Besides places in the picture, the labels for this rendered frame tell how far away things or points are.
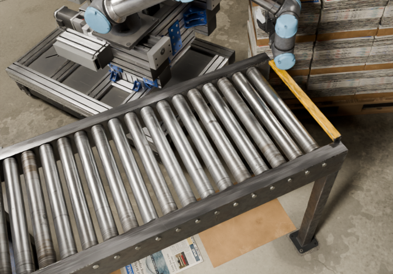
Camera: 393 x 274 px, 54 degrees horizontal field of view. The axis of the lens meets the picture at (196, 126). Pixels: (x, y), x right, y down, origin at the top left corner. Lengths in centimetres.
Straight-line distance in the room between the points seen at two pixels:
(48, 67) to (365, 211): 210
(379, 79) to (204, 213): 145
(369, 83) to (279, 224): 93
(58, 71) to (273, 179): 178
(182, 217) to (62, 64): 172
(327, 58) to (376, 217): 84
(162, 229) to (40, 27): 260
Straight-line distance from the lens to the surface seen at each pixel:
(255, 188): 123
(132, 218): 123
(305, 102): 143
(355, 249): 208
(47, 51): 287
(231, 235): 202
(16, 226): 135
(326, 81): 225
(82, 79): 255
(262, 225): 205
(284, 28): 140
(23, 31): 355
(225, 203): 120
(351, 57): 216
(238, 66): 157
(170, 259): 200
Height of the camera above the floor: 188
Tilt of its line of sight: 52 degrees down
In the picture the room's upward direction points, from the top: 8 degrees counter-clockwise
